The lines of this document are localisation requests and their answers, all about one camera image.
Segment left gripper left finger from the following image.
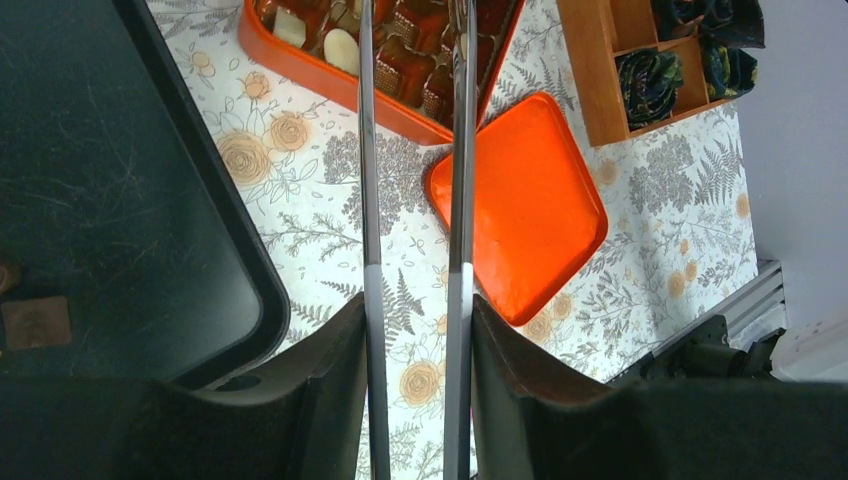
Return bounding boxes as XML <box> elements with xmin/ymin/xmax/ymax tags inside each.
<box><xmin>1</xmin><ymin>295</ymin><xmax>366</xmax><ymax>479</ymax></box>

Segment orange chocolate box with tray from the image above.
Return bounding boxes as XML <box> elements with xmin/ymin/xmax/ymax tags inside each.
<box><xmin>238</xmin><ymin>0</ymin><xmax>524</xmax><ymax>146</ymax></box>

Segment white oval chocolate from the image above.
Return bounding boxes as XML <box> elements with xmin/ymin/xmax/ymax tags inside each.
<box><xmin>323</xmin><ymin>28</ymin><xmax>360</xmax><ymax>77</ymax></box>

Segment dark rolled tie right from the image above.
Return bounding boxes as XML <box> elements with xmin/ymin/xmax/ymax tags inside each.
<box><xmin>700</xmin><ymin>39</ymin><xmax>758</xmax><ymax>101</ymax></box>

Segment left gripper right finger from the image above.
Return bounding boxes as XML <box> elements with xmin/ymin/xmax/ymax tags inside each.
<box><xmin>472</xmin><ymin>296</ymin><xmax>847</xmax><ymax>479</ymax></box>

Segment black plastic tray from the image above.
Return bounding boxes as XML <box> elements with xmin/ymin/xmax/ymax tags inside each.
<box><xmin>1</xmin><ymin>1</ymin><xmax>290</xmax><ymax>389</ymax></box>

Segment white rectangular chocolate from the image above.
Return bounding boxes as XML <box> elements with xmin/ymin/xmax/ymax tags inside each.
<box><xmin>272</xmin><ymin>7</ymin><xmax>307</xmax><ymax>48</ymax></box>

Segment dark rolled tie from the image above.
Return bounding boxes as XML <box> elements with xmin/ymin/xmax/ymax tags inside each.
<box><xmin>616</xmin><ymin>49</ymin><xmax>684</xmax><ymax>131</ymax></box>
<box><xmin>700</xmin><ymin>39</ymin><xmax>758</xmax><ymax>101</ymax></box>
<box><xmin>651</xmin><ymin>0</ymin><xmax>765</xmax><ymax>49</ymax></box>

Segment wooden compartment organizer box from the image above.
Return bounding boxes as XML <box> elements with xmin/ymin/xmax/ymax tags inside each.
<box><xmin>557</xmin><ymin>1</ymin><xmax>733</xmax><ymax>147</ymax></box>

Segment white handled metal tongs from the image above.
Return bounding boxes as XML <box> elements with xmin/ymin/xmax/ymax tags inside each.
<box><xmin>358</xmin><ymin>1</ymin><xmax>478</xmax><ymax>479</ymax></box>

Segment orange box lid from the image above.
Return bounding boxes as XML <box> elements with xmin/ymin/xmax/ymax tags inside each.
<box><xmin>449</xmin><ymin>92</ymin><xmax>608</xmax><ymax>327</ymax></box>

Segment dark rolled tie back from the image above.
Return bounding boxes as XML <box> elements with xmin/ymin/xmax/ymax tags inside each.
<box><xmin>651</xmin><ymin>0</ymin><xmax>765</xmax><ymax>49</ymax></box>

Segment dark rolled tie left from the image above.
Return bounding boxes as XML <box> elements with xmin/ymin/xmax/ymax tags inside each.
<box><xmin>616</xmin><ymin>49</ymin><xmax>684</xmax><ymax>131</ymax></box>

